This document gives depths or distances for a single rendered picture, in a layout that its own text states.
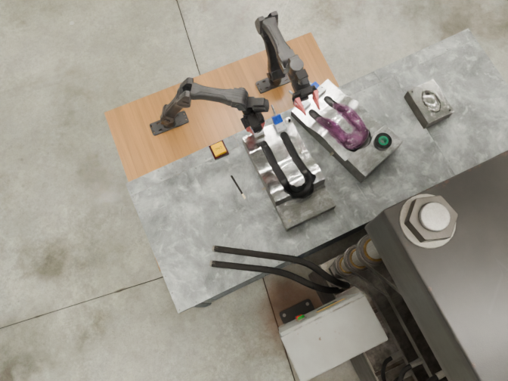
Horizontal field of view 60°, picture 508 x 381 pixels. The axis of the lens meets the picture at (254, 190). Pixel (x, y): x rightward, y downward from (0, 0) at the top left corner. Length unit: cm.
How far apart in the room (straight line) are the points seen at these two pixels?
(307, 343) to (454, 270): 62
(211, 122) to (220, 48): 124
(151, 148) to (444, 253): 169
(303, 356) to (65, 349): 204
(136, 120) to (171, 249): 71
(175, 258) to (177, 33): 198
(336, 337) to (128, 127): 153
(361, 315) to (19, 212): 258
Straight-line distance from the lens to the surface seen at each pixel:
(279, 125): 216
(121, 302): 307
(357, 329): 147
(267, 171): 212
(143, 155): 234
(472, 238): 101
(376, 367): 220
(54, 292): 324
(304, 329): 145
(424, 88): 243
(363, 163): 216
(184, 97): 194
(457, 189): 102
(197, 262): 215
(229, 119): 233
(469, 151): 245
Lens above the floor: 291
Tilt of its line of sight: 75 degrees down
